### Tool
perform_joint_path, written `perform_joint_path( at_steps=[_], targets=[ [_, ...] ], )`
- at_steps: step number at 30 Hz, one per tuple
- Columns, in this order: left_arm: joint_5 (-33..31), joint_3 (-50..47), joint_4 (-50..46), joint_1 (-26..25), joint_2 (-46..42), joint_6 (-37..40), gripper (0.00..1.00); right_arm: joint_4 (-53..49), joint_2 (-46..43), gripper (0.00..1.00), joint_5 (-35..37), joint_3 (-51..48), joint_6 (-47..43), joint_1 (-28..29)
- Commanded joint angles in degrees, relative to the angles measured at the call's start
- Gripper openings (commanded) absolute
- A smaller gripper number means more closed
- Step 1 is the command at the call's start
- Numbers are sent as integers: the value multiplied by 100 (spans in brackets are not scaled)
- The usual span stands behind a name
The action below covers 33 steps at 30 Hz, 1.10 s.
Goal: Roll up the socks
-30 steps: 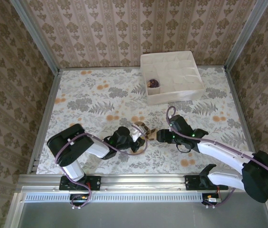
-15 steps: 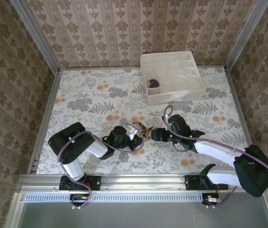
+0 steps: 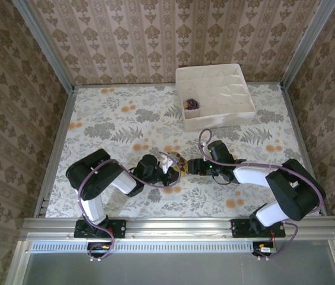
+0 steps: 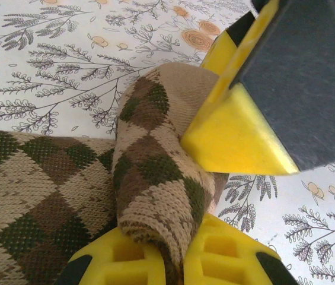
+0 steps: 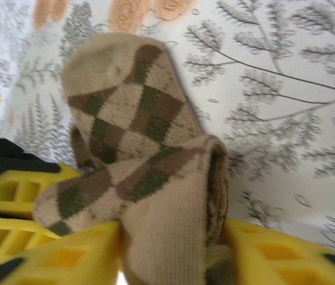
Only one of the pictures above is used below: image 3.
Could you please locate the white divided organizer box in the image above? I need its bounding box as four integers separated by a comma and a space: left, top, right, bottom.
175, 62, 257, 132

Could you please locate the slotted grey cable duct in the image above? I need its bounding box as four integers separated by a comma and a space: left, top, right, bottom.
32, 240, 256, 252

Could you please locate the brown argyle sock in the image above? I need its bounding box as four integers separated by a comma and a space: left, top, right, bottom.
164, 151, 190, 181

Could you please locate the grey metal panel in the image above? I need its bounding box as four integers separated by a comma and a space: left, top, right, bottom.
5, 239, 335, 285

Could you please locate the long aluminium mounting rail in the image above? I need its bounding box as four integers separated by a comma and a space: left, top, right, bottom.
18, 216, 335, 242

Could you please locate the small electronics board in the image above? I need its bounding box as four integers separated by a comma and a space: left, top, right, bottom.
87, 242, 112, 258
251, 240, 277, 257

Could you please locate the aluminium table side rail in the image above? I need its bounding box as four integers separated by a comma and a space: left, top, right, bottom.
33, 87, 78, 219
280, 83, 328, 217

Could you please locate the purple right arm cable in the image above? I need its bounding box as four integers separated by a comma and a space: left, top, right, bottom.
198, 128, 327, 262

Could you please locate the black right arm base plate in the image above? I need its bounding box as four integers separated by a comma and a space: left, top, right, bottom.
231, 218, 286, 239

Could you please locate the floral tablecloth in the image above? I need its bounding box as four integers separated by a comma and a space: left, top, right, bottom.
41, 84, 322, 219

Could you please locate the aluminium frame post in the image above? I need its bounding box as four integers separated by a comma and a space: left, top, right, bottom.
9, 0, 76, 93
281, 0, 335, 88

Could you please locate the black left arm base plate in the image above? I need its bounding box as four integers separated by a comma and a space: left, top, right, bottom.
74, 218, 127, 239

